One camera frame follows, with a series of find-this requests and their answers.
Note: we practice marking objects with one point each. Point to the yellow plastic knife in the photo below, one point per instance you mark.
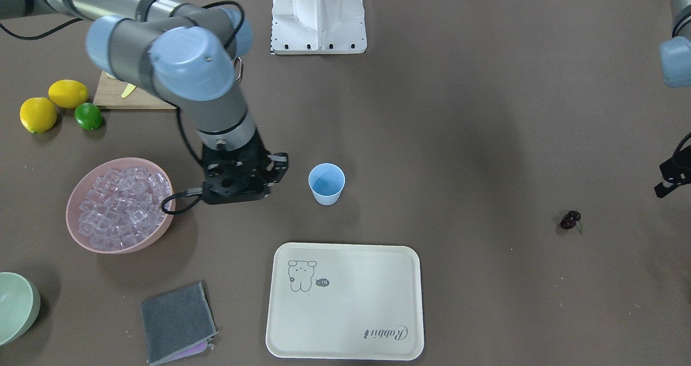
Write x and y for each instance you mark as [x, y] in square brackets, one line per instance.
[129, 88]

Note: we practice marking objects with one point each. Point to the green lime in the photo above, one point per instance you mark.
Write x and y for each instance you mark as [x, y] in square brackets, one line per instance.
[88, 116]

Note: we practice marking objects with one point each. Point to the yellow lemon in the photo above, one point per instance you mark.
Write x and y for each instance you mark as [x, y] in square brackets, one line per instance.
[68, 94]
[38, 115]

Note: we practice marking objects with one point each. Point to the dark red cherry pair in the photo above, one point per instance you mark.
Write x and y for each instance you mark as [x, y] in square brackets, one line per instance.
[571, 220]

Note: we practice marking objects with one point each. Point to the cream rabbit tray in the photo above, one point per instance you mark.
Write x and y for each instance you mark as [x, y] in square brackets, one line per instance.
[345, 302]

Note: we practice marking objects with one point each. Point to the pink bowl of ice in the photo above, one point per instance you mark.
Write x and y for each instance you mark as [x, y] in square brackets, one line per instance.
[117, 207]

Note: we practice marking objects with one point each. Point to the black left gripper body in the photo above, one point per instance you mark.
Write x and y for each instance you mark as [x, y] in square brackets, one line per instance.
[671, 173]

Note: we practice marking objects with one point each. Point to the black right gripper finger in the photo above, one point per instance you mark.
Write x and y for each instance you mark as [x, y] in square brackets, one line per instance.
[278, 162]
[274, 176]

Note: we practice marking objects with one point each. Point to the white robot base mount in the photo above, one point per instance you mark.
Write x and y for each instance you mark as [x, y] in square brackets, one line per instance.
[318, 27]

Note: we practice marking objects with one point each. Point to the yellow lemon far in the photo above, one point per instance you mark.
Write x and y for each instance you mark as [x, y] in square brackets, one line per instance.
[38, 115]

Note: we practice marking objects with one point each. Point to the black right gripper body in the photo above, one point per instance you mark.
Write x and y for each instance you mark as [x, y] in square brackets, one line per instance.
[277, 167]

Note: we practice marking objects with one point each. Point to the green ceramic bowl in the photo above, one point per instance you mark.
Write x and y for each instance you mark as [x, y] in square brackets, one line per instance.
[20, 305]

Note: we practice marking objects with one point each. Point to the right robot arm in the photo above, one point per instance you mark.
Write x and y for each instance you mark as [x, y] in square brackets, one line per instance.
[184, 55]

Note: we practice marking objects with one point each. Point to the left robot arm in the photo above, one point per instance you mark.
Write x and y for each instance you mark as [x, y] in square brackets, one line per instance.
[675, 64]

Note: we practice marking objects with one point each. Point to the light blue plastic cup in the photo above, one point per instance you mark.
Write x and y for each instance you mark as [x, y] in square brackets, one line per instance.
[326, 182]

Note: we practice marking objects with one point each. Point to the wooden cutting board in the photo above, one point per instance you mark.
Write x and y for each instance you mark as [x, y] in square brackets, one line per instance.
[109, 89]

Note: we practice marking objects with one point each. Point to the yellow lemon near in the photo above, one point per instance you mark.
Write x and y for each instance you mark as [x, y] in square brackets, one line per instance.
[68, 94]

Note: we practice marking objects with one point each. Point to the grey folded cloth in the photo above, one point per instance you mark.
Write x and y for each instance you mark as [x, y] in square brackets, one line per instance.
[178, 324]

